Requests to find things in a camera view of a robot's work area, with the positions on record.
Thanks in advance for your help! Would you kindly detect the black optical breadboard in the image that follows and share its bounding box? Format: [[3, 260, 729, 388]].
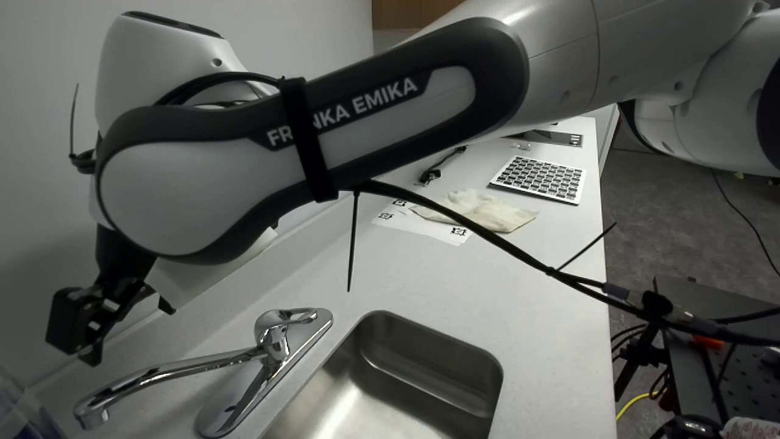
[[648, 279, 780, 426]]

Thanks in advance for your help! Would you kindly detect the black pen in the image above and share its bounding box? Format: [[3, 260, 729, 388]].
[[416, 142, 471, 188]]

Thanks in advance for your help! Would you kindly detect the black velcro strap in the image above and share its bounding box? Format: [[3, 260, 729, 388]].
[[278, 76, 341, 205]]

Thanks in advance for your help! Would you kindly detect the black tripod clamp stand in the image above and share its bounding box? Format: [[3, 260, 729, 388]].
[[610, 279, 733, 405]]

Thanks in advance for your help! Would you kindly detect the black printed label strip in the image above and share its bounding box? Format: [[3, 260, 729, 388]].
[[505, 126, 588, 152]]

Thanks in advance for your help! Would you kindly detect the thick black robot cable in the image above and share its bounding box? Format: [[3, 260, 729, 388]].
[[336, 179, 780, 348]]

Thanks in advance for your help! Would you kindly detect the chrome tap base with lever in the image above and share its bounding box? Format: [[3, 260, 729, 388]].
[[192, 305, 336, 439]]

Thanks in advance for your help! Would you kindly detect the thin black floor cable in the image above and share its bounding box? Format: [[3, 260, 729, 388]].
[[711, 169, 780, 281]]

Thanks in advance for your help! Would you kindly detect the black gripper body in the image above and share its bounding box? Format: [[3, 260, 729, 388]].
[[93, 224, 159, 305]]

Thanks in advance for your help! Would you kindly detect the white paper with printed tags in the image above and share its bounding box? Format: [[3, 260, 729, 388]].
[[370, 197, 476, 249]]

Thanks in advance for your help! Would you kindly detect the black zip tie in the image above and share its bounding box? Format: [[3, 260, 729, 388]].
[[344, 188, 362, 296], [559, 219, 622, 276]]

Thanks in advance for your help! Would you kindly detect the stainless steel sink basin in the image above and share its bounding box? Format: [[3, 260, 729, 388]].
[[259, 308, 506, 439]]

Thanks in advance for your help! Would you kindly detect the crumpled white cloth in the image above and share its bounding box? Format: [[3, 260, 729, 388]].
[[405, 188, 538, 236]]

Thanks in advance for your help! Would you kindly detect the black white calibration grid board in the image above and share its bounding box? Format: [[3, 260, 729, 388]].
[[487, 152, 588, 207]]

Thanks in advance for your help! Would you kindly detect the yellow cable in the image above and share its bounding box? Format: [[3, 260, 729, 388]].
[[615, 388, 659, 424]]

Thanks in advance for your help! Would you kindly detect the chrome tap spout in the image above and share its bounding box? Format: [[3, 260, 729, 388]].
[[72, 341, 275, 432]]

